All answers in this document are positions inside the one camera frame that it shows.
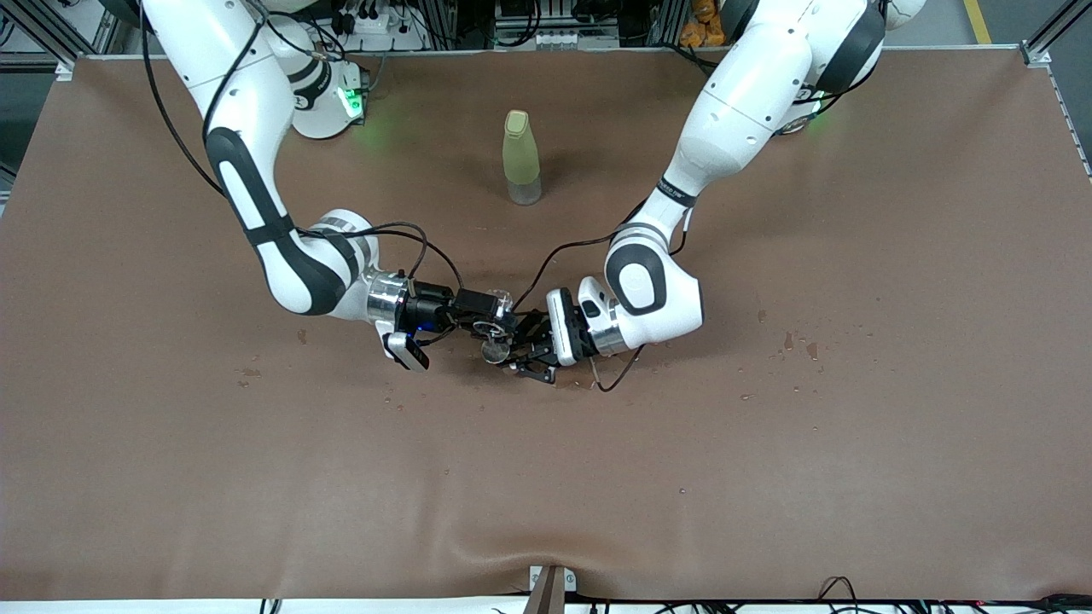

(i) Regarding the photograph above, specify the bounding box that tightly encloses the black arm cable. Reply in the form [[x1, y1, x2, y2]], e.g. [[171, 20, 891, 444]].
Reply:
[[141, 26, 466, 347], [512, 198, 692, 393]]

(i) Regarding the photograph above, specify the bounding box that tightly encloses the orange snack bag pile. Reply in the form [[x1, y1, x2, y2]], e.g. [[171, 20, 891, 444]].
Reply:
[[680, 0, 726, 49]]

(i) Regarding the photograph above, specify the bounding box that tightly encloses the aluminium frame post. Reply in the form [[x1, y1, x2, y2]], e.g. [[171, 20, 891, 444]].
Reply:
[[1019, 0, 1092, 67], [0, 0, 129, 79]]

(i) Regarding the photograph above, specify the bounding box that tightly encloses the small clear glass cup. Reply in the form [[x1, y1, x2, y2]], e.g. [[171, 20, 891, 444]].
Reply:
[[473, 291, 518, 339]]

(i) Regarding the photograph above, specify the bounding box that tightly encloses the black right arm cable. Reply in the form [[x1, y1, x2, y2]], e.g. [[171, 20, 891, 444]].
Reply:
[[141, 26, 466, 347]]

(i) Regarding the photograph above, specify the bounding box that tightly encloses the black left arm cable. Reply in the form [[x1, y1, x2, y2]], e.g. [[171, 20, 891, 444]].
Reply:
[[512, 198, 692, 393]]

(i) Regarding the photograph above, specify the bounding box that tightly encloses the metal table clamp bracket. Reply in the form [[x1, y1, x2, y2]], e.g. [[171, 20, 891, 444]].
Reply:
[[522, 565, 578, 614]]

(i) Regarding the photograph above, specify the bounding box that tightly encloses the yellow-green frosted bottle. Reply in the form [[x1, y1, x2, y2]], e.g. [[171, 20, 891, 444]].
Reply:
[[502, 109, 543, 206]]

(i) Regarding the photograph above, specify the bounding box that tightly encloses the white power strip with plugs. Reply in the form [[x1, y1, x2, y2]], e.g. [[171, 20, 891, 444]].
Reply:
[[337, 4, 427, 53]]

